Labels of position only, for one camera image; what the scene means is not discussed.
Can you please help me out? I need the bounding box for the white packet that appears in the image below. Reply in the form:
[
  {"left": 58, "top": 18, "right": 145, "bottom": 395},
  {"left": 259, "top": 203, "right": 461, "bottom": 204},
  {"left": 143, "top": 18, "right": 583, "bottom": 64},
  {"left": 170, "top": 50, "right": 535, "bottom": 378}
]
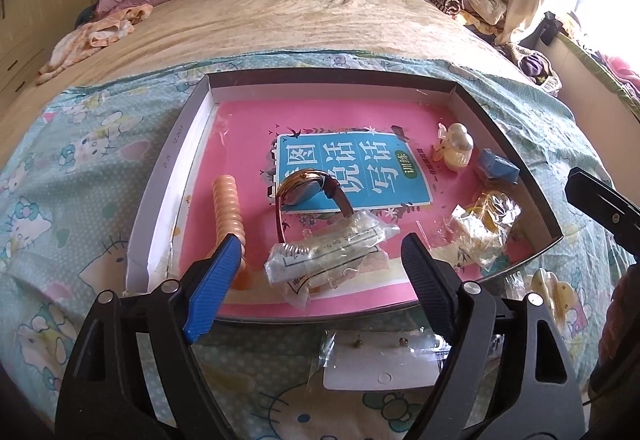
[{"left": 263, "top": 207, "right": 402, "bottom": 309}]

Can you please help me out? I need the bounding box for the black stand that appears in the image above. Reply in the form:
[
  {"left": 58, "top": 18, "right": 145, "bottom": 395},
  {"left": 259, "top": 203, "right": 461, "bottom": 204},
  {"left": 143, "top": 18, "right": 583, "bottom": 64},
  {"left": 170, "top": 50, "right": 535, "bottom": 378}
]
[{"left": 529, "top": 11, "right": 567, "bottom": 47}]

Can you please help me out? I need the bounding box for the yellow trinket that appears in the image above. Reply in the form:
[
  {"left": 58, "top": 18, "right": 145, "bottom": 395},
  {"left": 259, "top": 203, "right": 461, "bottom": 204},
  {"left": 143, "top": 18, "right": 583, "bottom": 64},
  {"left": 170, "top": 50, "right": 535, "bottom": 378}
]
[{"left": 446, "top": 189, "right": 523, "bottom": 268}]

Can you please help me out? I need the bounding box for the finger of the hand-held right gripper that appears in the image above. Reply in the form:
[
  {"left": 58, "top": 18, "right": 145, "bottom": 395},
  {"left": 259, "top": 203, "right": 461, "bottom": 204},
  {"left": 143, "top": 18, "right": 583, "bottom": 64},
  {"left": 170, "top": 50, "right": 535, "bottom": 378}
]
[{"left": 564, "top": 167, "right": 640, "bottom": 264}]

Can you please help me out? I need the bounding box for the beige bedspread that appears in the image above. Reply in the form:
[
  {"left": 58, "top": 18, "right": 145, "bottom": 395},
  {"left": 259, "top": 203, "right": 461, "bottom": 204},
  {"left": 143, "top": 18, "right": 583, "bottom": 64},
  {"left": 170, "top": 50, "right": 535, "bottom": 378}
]
[{"left": 0, "top": 0, "right": 543, "bottom": 162}]

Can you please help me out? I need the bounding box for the cartoon cat printed blanket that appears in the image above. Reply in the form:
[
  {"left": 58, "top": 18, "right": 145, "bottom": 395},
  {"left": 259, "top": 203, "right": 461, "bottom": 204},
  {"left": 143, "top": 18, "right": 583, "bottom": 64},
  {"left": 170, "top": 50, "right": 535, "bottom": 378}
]
[{"left": 0, "top": 47, "right": 637, "bottom": 440}]

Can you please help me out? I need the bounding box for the grey shallow cardboard box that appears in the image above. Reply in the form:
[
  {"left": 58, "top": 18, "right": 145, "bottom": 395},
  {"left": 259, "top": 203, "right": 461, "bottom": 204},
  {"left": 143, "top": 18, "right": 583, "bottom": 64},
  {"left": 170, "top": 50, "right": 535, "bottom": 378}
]
[{"left": 122, "top": 64, "right": 564, "bottom": 322}]

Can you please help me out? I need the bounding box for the person's right forearm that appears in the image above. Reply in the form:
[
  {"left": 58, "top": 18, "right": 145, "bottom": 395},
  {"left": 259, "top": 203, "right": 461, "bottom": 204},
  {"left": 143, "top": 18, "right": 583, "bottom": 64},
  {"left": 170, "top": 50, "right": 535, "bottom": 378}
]
[{"left": 589, "top": 263, "right": 640, "bottom": 403}]

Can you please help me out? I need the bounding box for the pink book with blue label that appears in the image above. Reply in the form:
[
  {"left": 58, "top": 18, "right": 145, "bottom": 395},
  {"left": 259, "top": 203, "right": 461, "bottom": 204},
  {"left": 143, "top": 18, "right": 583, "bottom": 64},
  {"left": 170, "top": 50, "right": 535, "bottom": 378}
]
[{"left": 169, "top": 98, "right": 537, "bottom": 317}]

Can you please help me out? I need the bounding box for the earring card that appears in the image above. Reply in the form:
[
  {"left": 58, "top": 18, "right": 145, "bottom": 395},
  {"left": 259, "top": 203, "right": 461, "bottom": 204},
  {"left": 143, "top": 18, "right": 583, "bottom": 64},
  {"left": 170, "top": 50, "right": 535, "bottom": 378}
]
[{"left": 319, "top": 327, "right": 504, "bottom": 392}]

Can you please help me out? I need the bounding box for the brown strap wristwatch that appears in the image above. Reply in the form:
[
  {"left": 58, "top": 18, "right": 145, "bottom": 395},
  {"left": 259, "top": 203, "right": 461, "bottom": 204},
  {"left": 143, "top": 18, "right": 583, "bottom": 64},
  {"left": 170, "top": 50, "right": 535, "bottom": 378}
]
[{"left": 274, "top": 169, "right": 357, "bottom": 247}]

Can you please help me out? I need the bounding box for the cream flower hair clip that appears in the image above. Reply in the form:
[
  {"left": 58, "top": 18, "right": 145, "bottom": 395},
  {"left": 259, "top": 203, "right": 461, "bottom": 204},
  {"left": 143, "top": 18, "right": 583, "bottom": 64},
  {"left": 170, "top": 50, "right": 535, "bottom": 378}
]
[{"left": 433, "top": 121, "right": 475, "bottom": 172}]

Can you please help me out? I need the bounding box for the small blue box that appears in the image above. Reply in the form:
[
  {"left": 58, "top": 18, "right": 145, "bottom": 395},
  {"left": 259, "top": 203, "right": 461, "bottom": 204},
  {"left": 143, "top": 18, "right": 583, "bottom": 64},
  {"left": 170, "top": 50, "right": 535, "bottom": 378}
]
[{"left": 474, "top": 147, "right": 522, "bottom": 184}]

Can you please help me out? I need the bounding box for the pale pink garment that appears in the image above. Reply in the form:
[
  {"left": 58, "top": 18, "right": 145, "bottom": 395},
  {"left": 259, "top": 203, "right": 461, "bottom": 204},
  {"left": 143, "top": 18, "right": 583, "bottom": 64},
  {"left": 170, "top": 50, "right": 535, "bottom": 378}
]
[{"left": 37, "top": 2, "right": 154, "bottom": 87}]

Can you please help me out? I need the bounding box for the cream claw clip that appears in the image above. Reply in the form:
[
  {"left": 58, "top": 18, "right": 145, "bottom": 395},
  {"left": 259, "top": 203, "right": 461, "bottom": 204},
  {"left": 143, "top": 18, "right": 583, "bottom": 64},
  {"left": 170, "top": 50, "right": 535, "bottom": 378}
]
[{"left": 504, "top": 267, "right": 589, "bottom": 337}]

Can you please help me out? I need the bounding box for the purple clothes heap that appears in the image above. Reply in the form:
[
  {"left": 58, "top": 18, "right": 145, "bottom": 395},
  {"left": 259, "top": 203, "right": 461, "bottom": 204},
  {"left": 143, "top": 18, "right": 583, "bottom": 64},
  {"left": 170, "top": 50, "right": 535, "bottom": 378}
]
[{"left": 509, "top": 42, "right": 564, "bottom": 97}]

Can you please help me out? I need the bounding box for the green edged sill cloth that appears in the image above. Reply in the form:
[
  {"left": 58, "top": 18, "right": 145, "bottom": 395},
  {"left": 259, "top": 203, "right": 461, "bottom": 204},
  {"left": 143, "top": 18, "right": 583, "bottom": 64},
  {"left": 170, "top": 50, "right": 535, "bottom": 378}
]
[{"left": 564, "top": 20, "right": 640, "bottom": 122}]

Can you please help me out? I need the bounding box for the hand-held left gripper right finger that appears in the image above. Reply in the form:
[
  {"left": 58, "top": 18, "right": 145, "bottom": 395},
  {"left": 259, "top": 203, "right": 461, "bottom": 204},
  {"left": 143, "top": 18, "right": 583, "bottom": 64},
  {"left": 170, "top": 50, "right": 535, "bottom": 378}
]
[{"left": 401, "top": 232, "right": 587, "bottom": 440}]

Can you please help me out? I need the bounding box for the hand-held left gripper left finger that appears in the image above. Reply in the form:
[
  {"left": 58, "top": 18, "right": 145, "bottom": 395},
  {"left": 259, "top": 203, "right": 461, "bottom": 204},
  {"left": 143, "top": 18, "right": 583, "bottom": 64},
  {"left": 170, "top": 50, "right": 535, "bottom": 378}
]
[{"left": 54, "top": 233, "right": 249, "bottom": 440}]

